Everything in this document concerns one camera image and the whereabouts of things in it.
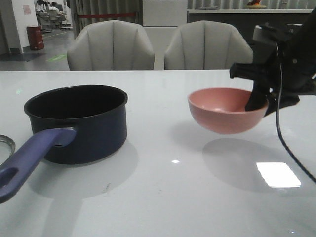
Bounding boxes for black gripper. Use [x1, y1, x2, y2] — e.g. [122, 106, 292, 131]
[230, 40, 316, 117]

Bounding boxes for pink plastic bowl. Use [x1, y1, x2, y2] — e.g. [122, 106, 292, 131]
[188, 87, 269, 134]

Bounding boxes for fruit plate on counter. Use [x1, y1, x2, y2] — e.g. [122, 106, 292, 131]
[246, 0, 267, 9]

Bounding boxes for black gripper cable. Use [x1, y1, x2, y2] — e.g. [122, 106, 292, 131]
[275, 41, 316, 184]

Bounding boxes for glass lid blue knob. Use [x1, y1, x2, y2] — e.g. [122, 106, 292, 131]
[0, 134, 15, 165]

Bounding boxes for left beige chair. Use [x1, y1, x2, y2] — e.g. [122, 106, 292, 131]
[67, 20, 155, 71]

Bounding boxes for dark blue saucepan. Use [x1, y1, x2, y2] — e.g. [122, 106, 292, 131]
[0, 85, 128, 202]

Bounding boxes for dark counter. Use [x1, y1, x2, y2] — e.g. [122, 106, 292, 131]
[187, 9, 314, 70]

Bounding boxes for white cabinet box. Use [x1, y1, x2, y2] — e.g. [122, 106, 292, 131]
[143, 0, 188, 27]

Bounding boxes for right beige chair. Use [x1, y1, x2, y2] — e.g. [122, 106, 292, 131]
[164, 20, 253, 70]

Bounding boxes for beige chair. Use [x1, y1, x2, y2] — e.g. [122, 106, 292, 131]
[164, 20, 253, 70]
[67, 20, 155, 71]

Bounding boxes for red trash bin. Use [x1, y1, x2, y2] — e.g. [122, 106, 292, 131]
[26, 26, 44, 50]

